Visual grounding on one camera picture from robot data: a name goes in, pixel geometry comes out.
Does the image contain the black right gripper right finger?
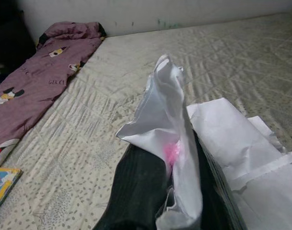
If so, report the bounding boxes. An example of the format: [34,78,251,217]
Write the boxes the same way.
[191,129,247,230]

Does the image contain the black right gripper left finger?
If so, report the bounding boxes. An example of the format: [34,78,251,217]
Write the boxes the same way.
[93,143,172,230]

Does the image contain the white plastic bag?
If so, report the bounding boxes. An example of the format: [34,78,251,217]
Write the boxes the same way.
[116,54,204,230]

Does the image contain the colourful children's book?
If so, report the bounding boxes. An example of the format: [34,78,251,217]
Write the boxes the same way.
[0,166,23,215]

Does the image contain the pink item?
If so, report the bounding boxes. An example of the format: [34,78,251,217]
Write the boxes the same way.
[164,142,182,166]

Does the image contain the beige quilted mattress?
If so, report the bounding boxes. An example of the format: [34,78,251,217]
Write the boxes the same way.
[0,11,292,230]

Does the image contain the purple cartoon mouse quilt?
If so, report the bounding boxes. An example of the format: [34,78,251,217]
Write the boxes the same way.
[0,21,106,166]

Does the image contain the black furniture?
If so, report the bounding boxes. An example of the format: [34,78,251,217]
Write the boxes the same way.
[0,9,38,91]

